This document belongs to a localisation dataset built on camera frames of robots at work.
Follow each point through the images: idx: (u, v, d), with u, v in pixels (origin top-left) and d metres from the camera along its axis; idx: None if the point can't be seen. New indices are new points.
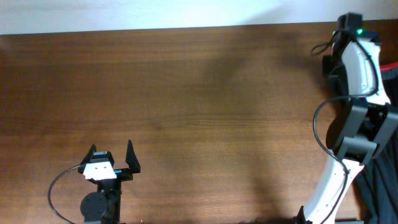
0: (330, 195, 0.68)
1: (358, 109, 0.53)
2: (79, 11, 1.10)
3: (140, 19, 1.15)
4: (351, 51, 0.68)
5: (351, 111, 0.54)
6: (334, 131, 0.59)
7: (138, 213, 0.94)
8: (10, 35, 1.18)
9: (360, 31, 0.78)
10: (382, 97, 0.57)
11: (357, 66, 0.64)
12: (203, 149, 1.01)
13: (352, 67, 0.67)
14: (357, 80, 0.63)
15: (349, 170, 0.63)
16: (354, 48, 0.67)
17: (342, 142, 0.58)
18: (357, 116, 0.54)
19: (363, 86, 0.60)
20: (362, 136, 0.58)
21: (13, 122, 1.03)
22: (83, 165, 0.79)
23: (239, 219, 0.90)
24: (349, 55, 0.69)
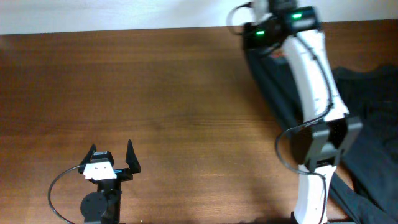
0: (314, 198, 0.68)
1: (318, 134, 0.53)
2: (80, 12, 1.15)
3: (143, 22, 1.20)
4: (296, 49, 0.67)
5: (314, 137, 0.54)
6: (301, 149, 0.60)
7: (138, 213, 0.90)
8: (15, 37, 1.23)
9: (298, 14, 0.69)
10: (337, 108, 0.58)
11: (305, 70, 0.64)
12: (203, 149, 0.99)
13: (299, 68, 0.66)
14: (306, 89, 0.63)
15: (324, 175, 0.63)
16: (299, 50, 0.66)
17: (311, 160, 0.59)
18: (321, 139, 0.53)
19: (316, 99, 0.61)
20: (328, 145, 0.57)
21: (17, 122, 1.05)
22: (83, 165, 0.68)
23: (239, 219, 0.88)
24: (291, 50, 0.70)
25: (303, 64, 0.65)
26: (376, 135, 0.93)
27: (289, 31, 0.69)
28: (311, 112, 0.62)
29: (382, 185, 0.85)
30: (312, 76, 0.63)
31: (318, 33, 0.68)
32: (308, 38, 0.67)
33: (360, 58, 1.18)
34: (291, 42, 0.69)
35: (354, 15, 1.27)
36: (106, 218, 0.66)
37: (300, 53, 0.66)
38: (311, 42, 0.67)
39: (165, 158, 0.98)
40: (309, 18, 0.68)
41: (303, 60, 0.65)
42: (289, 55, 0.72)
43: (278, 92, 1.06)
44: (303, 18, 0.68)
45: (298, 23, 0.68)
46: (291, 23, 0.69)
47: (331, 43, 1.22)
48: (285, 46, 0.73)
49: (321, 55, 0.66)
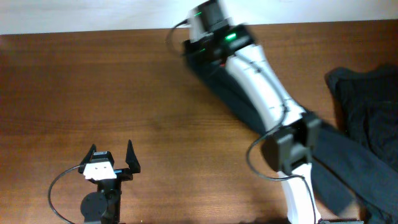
0: (300, 197, 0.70)
1: (282, 139, 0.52)
2: (79, 12, 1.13)
3: (143, 21, 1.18)
4: (240, 65, 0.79)
5: (280, 145, 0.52)
6: (272, 157, 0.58)
7: (138, 213, 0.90)
8: (14, 37, 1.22)
9: (233, 34, 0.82)
10: (293, 109, 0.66)
11: (253, 83, 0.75)
12: (203, 149, 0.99)
13: (247, 83, 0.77)
14: (259, 100, 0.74)
15: (302, 174, 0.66)
16: (238, 65, 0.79)
17: (283, 164, 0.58)
18: (285, 144, 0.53)
19: (271, 107, 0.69)
20: (296, 147, 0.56)
21: (17, 123, 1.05)
22: (83, 165, 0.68)
23: (239, 219, 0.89)
24: (236, 70, 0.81)
25: (250, 78, 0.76)
26: (375, 135, 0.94)
27: (228, 53, 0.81)
28: (271, 119, 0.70)
29: (375, 183, 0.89)
30: (262, 88, 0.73)
31: (255, 46, 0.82)
32: (249, 54, 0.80)
33: (364, 57, 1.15)
34: (232, 62, 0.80)
35: (364, 16, 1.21)
36: (107, 218, 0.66)
37: (244, 69, 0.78)
38: (252, 57, 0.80)
39: (165, 158, 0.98)
40: (242, 37, 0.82)
41: (249, 74, 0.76)
42: (236, 73, 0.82)
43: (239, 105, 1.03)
44: (237, 38, 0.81)
45: (235, 42, 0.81)
46: (230, 44, 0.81)
47: (334, 42, 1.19)
48: (229, 68, 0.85)
49: (263, 66, 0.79)
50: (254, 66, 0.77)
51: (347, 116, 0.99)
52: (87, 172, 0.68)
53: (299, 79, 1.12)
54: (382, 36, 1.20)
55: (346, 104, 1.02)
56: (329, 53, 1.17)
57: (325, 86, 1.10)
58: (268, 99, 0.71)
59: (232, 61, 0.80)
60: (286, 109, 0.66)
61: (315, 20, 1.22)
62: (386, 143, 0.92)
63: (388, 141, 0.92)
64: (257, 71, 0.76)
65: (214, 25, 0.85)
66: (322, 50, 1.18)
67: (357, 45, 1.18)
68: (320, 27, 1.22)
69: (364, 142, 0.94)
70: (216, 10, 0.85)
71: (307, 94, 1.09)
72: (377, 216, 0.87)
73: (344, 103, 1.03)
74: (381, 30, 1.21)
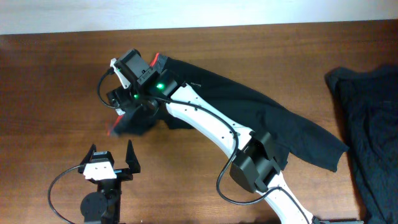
0: (286, 206, 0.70)
1: (244, 163, 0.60)
2: (79, 11, 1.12)
3: (143, 22, 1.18)
4: (180, 110, 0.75)
5: (244, 170, 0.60)
6: (243, 182, 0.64)
7: (138, 213, 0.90)
8: (15, 37, 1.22)
9: (160, 84, 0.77)
10: (243, 132, 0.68)
11: (199, 122, 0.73)
12: (203, 149, 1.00)
13: (197, 126, 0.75)
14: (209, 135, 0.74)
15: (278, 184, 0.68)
16: (176, 107, 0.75)
17: (256, 183, 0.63)
18: (249, 166, 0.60)
19: (222, 137, 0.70)
20: (260, 163, 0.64)
21: (17, 123, 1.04)
22: (83, 165, 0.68)
23: (239, 219, 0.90)
24: (180, 114, 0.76)
25: (194, 119, 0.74)
26: (375, 135, 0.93)
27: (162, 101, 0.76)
28: (227, 150, 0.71)
29: (375, 185, 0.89)
30: (206, 126, 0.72)
31: (186, 86, 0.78)
32: (182, 96, 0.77)
33: (364, 58, 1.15)
34: (170, 106, 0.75)
35: (365, 16, 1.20)
36: (105, 218, 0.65)
37: (184, 111, 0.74)
38: (186, 97, 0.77)
39: (165, 158, 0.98)
40: (170, 83, 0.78)
41: (191, 116, 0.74)
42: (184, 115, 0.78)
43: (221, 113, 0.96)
44: (166, 86, 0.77)
45: (164, 93, 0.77)
46: (161, 94, 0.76)
47: (335, 42, 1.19)
48: (171, 111, 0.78)
49: (201, 102, 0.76)
50: (193, 104, 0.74)
51: (347, 116, 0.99)
52: (86, 172, 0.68)
53: (299, 79, 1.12)
54: (383, 36, 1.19)
55: (347, 104, 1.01)
56: (329, 53, 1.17)
57: (324, 86, 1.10)
58: (216, 132, 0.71)
59: (176, 106, 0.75)
60: (235, 134, 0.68)
61: (316, 20, 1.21)
62: (386, 143, 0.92)
63: (388, 141, 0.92)
64: (195, 109, 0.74)
65: (140, 77, 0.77)
66: (323, 50, 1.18)
67: (357, 46, 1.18)
68: (321, 27, 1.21)
69: (364, 142, 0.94)
70: (135, 64, 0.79)
71: (306, 95, 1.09)
72: (378, 216, 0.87)
73: (344, 102, 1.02)
74: (382, 30, 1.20)
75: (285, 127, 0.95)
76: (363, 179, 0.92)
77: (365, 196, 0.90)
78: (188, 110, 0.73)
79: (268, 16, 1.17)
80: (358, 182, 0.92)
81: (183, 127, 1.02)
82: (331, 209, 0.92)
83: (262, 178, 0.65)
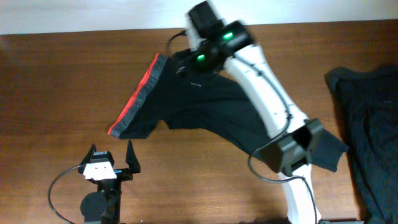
0: (301, 198, 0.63)
1: (286, 146, 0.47)
2: (79, 11, 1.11)
3: (143, 21, 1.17)
4: (240, 68, 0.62)
5: (283, 152, 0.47)
6: (270, 160, 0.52)
7: (138, 213, 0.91)
8: (12, 36, 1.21)
9: (229, 33, 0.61)
10: (296, 117, 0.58)
11: (255, 89, 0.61)
12: (203, 149, 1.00)
13: (251, 92, 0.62)
14: (260, 107, 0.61)
15: (303, 175, 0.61)
16: (237, 66, 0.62)
17: (284, 168, 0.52)
18: (289, 151, 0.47)
19: (275, 114, 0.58)
20: None
21: (18, 123, 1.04)
22: (83, 165, 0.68)
23: (239, 219, 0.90)
24: (238, 73, 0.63)
25: (251, 84, 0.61)
26: (377, 135, 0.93)
27: (225, 55, 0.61)
28: (273, 129, 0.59)
29: (377, 185, 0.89)
30: (264, 96, 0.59)
31: (255, 46, 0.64)
32: (247, 55, 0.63)
33: (364, 58, 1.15)
34: (232, 62, 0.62)
35: (366, 15, 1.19)
36: (105, 218, 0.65)
37: (245, 73, 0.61)
38: (251, 58, 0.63)
39: (165, 158, 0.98)
40: (239, 35, 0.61)
41: (250, 80, 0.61)
42: (237, 77, 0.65)
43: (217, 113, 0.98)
44: (236, 37, 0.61)
45: (230, 43, 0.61)
46: (227, 46, 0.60)
47: (336, 41, 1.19)
48: (227, 66, 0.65)
49: (265, 70, 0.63)
50: (256, 68, 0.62)
51: (348, 116, 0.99)
52: (86, 172, 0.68)
53: (299, 79, 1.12)
54: (384, 36, 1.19)
55: (347, 103, 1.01)
56: (329, 53, 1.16)
57: (324, 86, 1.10)
58: (273, 106, 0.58)
59: (238, 63, 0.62)
60: (289, 116, 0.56)
61: (317, 20, 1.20)
62: (386, 143, 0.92)
63: (388, 141, 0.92)
64: (258, 74, 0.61)
65: (206, 31, 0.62)
66: (323, 50, 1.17)
67: (357, 45, 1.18)
68: (321, 26, 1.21)
69: (365, 142, 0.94)
70: (206, 14, 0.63)
71: (306, 95, 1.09)
72: (378, 216, 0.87)
73: (344, 101, 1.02)
74: (382, 30, 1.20)
75: None
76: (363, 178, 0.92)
77: (366, 196, 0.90)
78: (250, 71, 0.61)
79: (268, 15, 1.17)
80: (359, 181, 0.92)
81: (183, 127, 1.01)
82: (331, 209, 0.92)
83: (291, 165, 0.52)
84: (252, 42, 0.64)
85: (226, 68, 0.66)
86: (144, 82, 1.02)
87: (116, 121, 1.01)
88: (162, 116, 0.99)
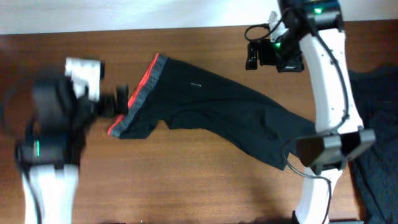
0: (318, 200, 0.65)
1: (330, 145, 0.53)
2: (78, 11, 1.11)
3: (142, 21, 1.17)
4: (315, 48, 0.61)
5: (325, 149, 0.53)
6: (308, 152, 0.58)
7: (138, 213, 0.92)
8: (12, 36, 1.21)
9: (319, 9, 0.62)
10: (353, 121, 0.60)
11: (323, 75, 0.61)
12: (204, 149, 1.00)
13: (315, 74, 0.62)
14: (321, 94, 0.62)
15: (329, 178, 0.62)
16: (314, 45, 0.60)
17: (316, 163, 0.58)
18: (331, 149, 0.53)
19: (332, 109, 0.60)
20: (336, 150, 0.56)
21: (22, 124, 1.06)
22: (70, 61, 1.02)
23: (239, 219, 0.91)
24: (309, 55, 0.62)
25: (320, 68, 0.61)
26: (376, 135, 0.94)
27: (307, 26, 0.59)
28: (323, 122, 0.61)
29: (375, 185, 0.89)
30: (329, 84, 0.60)
31: (340, 33, 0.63)
32: (328, 38, 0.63)
33: (364, 58, 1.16)
34: (309, 40, 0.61)
35: (369, 17, 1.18)
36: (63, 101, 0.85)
37: (319, 55, 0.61)
38: (330, 44, 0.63)
39: (165, 158, 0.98)
40: (329, 12, 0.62)
41: (321, 65, 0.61)
42: (306, 59, 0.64)
43: (218, 112, 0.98)
44: (326, 12, 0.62)
45: (317, 17, 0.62)
46: (312, 19, 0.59)
47: None
48: (303, 42, 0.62)
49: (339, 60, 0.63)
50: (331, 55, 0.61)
51: None
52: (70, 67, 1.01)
53: (300, 79, 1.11)
54: (384, 36, 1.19)
55: None
56: None
57: None
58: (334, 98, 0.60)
59: (316, 43, 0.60)
60: (346, 116, 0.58)
61: None
62: (387, 143, 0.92)
63: (389, 141, 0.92)
64: (331, 62, 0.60)
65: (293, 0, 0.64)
66: None
67: (359, 46, 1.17)
68: None
69: None
70: None
71: (306, 95, 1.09)
72: (378, 216, 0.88)
73: None
74: (384, 30, 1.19)
75: (286, 128, 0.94)
76: (363, 178, 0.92)
77: (366, 195, 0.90)
78: (324, 57, 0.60)
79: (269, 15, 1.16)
80: (359, 181, 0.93)
81: (183, 127, 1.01)
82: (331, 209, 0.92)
83: (324, 163, 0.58)
84: (340, 27, 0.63)
85: (300, 44, 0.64)
86: (144, 82, 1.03)
87: (115, 121, 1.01)
88: (161, 116, 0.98)
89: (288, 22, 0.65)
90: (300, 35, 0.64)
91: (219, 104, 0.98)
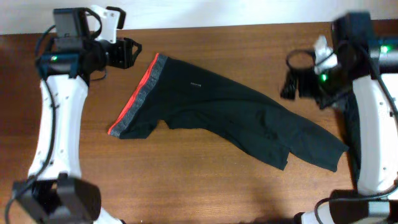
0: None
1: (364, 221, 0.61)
2: None
3: (143, 20, 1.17)
4: (377, 98, 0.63)
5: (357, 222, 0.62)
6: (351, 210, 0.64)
7: (139, 213, 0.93)
8: (9, 35, 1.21)
9: (385, 48, 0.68)
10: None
11: (380, 127, 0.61)
12: (204, 149, 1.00)
13: (370, 122, 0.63)
14: (374, 146, 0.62)
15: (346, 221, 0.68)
16: (374, 91, 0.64)
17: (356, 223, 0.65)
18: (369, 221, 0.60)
19: (384, 167, 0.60)
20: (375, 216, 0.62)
21: (25, 125, 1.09)
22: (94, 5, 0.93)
23: (239, 219, 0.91)
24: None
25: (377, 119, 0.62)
26: None
27: (371, 68, 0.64)
28: (372, 180, 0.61)
29: None
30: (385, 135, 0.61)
31: None
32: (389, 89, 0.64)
33: None
34: (371, 87, 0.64)
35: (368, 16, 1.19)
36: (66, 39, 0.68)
37: (378, 104, 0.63)
38: (392, 95, 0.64)
39: (165, 158, 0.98)
40: (394, 51, 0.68)
41: (379, 114, 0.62)
42: (361, 106, 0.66)
43: (218, 112, 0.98)
44: (392, 51, 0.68)
45: (379, 55, 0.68)
46: (375, 59, 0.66)
47: None
48: (360, 88, 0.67)
49: None
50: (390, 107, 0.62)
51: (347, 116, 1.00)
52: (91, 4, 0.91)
53: None
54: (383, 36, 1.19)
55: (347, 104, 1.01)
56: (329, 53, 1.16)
57: None
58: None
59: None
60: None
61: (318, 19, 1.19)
62: None
63: None
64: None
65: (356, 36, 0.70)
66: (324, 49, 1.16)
67: None
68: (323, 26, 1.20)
69: None
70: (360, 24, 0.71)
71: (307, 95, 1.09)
72: None
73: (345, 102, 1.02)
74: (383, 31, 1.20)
75: (286, 127, 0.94)
76: None
77: None
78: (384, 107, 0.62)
79: (270, 14, 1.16)
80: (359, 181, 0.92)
81: (183, 127, 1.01)
82: None
83: None
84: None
85: (355, 84, 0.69)
86: (144, 82, 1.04)
87: (116, 121, 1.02)
88: (161, 115, 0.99)
89: (347, 56, 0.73)
90: (356, 71, 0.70)
91: (219, 103, 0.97)
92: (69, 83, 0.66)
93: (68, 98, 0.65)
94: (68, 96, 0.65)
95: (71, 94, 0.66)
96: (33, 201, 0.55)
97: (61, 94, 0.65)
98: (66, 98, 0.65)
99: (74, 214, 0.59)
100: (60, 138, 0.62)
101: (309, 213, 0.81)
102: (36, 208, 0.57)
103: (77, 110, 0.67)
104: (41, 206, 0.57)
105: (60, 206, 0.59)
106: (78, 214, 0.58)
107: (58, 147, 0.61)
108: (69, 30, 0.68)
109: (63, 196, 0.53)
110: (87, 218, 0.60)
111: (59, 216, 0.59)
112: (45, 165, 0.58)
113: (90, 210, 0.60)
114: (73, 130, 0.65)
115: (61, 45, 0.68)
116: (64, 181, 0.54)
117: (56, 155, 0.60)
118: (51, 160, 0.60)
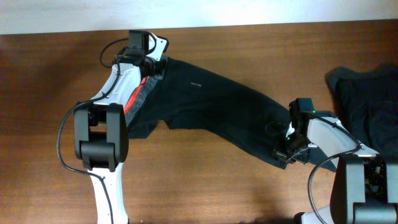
0: None
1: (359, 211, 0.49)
2: (79, 12, 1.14)
3: (143, 21, 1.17)
4: (316, 126, 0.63)
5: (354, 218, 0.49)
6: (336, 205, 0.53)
7: (138, 213, 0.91)
8: (9, 35, 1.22)
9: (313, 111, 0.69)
10: (368, 150, 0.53)
11: (331, 135, 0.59)
12: (204, 149, 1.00)
13: (324, 141, 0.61)
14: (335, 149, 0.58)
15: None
16: (316, 122, 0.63)
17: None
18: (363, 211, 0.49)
19: (343, 144, 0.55)
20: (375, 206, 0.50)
21: (13, 124, 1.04)
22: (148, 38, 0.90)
23: (239, 219, 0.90)
24: (316, 132, 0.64)
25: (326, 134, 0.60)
26: (375, 135, 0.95)
27: (310, 124, 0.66)
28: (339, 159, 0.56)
29: None
30: (336, 137, 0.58)
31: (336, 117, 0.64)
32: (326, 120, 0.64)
33: (365, 58, 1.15)
34: (313, 124, 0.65)
35: (368, 15, 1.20)
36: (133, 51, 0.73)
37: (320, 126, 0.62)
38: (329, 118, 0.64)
39: (166, 158, 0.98)
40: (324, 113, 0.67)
41: (324, 130, 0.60)
42: (316, 139, 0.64)
43: (219, 112, 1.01)
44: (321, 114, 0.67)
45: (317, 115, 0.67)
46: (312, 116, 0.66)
47: (336, 42, 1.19)
48: (311, 130, 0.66)
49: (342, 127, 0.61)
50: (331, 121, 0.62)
51: (348, 116, 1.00)
52: None
53: (300, 79, 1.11)
54: (384, 36, 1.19)
55: (346, 104, 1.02)
56: (330, 53, 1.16)
57: (324, 86, 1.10)
58: (342, 139, 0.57)
59: (315, 122, 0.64)
60: (357, 144, 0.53)
61: (316, 19, 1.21)
62: (387, 143, 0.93)
63: (388, 141, 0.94)
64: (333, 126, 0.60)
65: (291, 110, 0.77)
66: (323, 50, 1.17)
67: (359, 46, 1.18)
68: (322, 27, 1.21)
69: (365, 142, 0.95)
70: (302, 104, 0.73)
71: (306, 94, 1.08)
72: None
73: (344, 102, 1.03)
74: (383, 30, 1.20)
75: None
76: None
77: None
78: (324, 125, 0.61)
79: (267, 15, 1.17)
80: None
81: (183, 127, 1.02)
82: None
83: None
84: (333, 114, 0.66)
85: (308, 135, 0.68)
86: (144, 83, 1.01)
87: None
88: (161, 116, 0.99)
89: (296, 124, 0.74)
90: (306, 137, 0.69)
91: (219, 104, 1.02)
92: (132, 68, 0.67)
93: (129, 73, 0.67)
94: (129, 71, 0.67)
95: (132, 71, 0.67)
96: (85, 118, 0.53)
97: (126, 69, 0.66)
98: (129, 71, 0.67)
99: (108, 150, 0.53)
100: (118, 88, 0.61)
101: (310, 213, 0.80)
102: (84, 128, 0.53)
103: (130, 86, 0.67)
104: (88, 130, 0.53)
105: (102, 139, 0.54)
106: (112, 148, 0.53)
107: (114, 91, 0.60)
108: (136, 43, 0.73)
109: (108, 123, 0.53)
110: (115, 161, 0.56)
111: (96, 149, 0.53)
112: (102, 97, 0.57)
113: (123, 149, 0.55)
114: (125, 96, 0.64)
115: (130, 53, 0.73)
116: (116, 108, 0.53)
117: (112, 95, 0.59)
118: (107, 96, 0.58)
